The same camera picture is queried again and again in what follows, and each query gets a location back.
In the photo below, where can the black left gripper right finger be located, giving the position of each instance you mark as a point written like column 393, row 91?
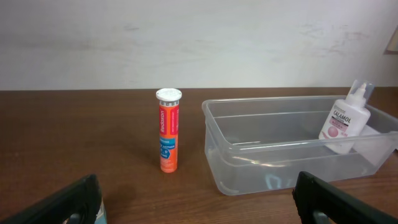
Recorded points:
column 319, row 202

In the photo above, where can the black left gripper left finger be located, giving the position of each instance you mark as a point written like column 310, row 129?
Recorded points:
column 80, row 202

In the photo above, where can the white calamine lotion bottle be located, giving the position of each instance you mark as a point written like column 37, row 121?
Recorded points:
column 348, row 116

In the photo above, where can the clear plastic container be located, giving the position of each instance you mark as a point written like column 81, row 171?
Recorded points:
column 260, row 144

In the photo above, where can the orange effervescent tablet tube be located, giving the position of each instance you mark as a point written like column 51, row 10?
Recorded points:
column 169, row 108

